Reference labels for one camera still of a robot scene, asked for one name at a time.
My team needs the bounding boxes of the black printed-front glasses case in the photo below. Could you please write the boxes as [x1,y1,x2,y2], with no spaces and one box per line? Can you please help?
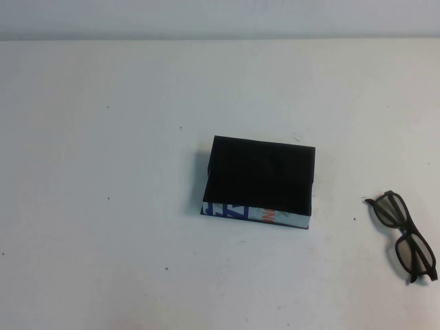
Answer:
[200,135,316,230]

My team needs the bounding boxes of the black framed glasses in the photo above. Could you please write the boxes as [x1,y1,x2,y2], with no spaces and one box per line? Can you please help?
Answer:
[364,190,439,285]

